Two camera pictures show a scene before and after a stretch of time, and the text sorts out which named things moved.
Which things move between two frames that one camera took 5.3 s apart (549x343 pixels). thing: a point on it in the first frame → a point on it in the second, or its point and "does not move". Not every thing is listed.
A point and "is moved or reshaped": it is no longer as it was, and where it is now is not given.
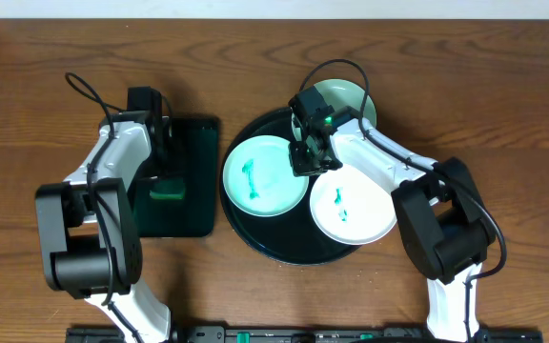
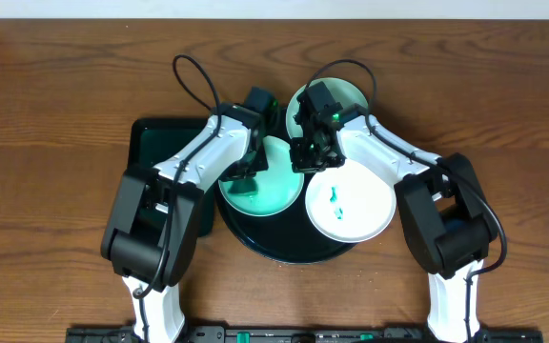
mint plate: (259, 177) does not move
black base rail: (308, 334) does not move
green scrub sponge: (168, 189) is moved or reshaped
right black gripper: (298, 166) does not move
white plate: (350, 209) does not move
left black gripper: (161, 155) → (244, 171)
